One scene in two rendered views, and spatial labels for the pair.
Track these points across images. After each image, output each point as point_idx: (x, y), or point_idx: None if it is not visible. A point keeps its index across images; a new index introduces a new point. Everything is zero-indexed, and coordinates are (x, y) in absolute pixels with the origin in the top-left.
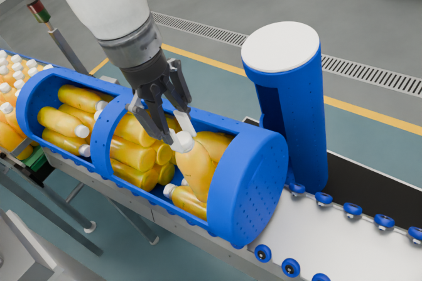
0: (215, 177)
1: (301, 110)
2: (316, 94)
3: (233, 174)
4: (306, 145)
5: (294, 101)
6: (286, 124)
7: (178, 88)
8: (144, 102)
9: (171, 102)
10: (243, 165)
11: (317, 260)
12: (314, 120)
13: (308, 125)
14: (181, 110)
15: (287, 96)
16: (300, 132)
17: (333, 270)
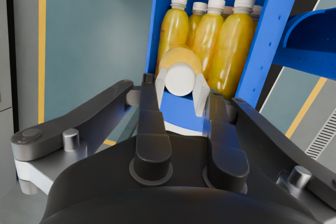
0: (170, 96)
1: (316, 68)
2: (335, 80)
3: (175, 117)
4: (283, 61)
5: (325, 66)
6: (301, 51)
7: (243, 128)
8: (139, 110)
9: (208, 104)
10: (186, 126)
11: None
12: (306, 71)
13: (300, 67)
14: (205, 109)
15: (332, 62)
16: (294, 60)
17: (168, 129)
